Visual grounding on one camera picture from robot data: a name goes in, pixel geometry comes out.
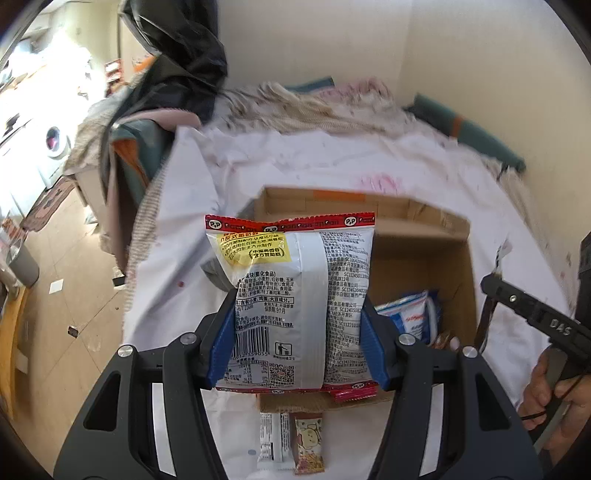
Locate red storage rack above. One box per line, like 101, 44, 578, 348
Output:
104, 58, 123, 96

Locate person's right hand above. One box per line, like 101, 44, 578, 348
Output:
519, 353, 591, 420

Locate yellow wooden stool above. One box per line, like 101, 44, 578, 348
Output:
0, 286, 29, 398

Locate patterned floor rug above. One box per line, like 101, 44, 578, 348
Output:
21, 178, 77, 234

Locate white snack bar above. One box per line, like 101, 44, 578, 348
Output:
257, 412, 291, 472

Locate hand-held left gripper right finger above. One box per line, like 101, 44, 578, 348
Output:
360, 299, 544, 480

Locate grey trash bin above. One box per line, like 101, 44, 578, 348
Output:
4, 240, 40, 289

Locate teal pillow with orange stripe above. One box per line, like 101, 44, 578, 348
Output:
411, 92, 527, 174

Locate teal orange cloth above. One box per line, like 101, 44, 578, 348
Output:
104, 108, 204, 259

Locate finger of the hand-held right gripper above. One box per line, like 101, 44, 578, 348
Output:
480, 274, 551, 334

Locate white washing machine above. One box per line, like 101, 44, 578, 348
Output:
39, 124, 77, 185

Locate red white snack bag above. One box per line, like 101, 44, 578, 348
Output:
204, 212, 376, 394

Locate plain teal pillow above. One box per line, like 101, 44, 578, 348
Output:
286, 76, 336, 94

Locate white kitchen counter cabinets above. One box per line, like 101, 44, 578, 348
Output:
0, 115, 52, 217

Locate blue white snack bag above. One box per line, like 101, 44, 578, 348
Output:
373, 290, 443, 347

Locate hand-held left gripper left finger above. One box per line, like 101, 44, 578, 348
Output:
55, 290, 238, 480

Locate cardboard box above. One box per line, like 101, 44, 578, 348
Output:
252, 186, 477, 416

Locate grey cloth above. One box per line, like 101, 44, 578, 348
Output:
201, 258, 237, 292

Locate crumpled patterned blanket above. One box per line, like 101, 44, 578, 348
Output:
222, 78, 444, 139

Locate low cabinet with patterned cover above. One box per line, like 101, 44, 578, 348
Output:
65, 106, 122, 223

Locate red snack packet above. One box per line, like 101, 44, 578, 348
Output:
329, 385, 380, 403

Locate red cartoon rice cake bar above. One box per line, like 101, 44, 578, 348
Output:
290, 413, 325, 476

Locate black plastic bag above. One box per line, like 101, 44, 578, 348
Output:
117, 0, 229, 131

